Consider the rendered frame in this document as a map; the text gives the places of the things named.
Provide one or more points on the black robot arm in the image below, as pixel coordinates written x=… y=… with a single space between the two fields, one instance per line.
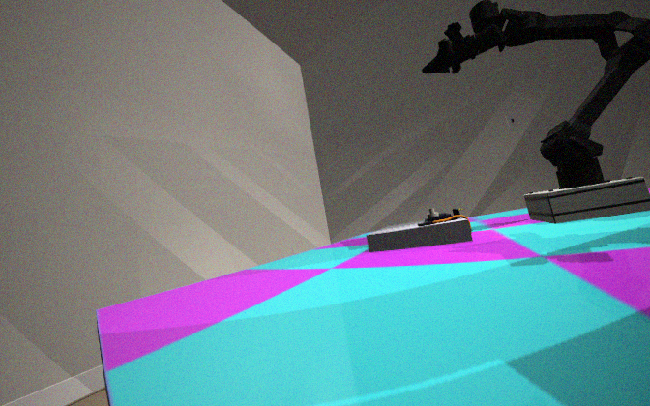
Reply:
x=567 y=145

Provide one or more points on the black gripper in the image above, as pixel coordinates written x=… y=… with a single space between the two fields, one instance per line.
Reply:
x=448 y=56

